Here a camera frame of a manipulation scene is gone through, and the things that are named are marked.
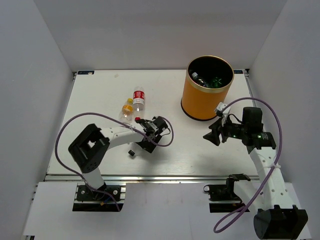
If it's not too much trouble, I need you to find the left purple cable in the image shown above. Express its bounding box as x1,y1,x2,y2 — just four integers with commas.
54,112,175,212

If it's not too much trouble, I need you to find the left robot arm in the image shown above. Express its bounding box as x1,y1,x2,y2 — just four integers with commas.
68,116,169,200

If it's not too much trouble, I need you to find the clear unlabelled bottle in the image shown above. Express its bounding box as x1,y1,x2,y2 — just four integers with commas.
191,72,209,88

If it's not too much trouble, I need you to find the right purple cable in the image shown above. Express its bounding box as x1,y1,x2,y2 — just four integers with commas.
212,96,283,234

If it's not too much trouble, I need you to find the orange cylindrical bin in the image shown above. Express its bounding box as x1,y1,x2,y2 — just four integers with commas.
180,55,235,121

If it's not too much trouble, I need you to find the yellow cap small bottle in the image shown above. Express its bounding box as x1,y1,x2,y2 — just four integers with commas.
119,98,134,124

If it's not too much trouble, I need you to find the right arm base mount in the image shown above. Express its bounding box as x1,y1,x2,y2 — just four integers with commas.
203,173,251,213

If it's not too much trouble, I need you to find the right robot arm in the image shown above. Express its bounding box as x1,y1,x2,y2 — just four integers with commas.
203,102,308,240

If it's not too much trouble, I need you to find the purple cable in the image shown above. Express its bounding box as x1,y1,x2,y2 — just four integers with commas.
212,96,283,234
54,112,175,212

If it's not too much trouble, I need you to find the green soda bottle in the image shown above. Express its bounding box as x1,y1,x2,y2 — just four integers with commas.
208,76,225,89

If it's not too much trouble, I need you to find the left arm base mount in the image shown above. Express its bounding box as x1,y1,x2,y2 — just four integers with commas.
72,184,126,213

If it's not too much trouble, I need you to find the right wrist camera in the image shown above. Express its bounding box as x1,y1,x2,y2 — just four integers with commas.
214,102,231,120

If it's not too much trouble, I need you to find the red label clear bottle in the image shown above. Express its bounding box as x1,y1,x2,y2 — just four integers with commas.
132,86,145,119

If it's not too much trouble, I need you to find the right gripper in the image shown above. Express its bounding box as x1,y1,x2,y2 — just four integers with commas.
203,114,248,146

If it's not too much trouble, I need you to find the black label clear bottle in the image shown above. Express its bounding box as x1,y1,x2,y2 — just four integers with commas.
128,150,136,158

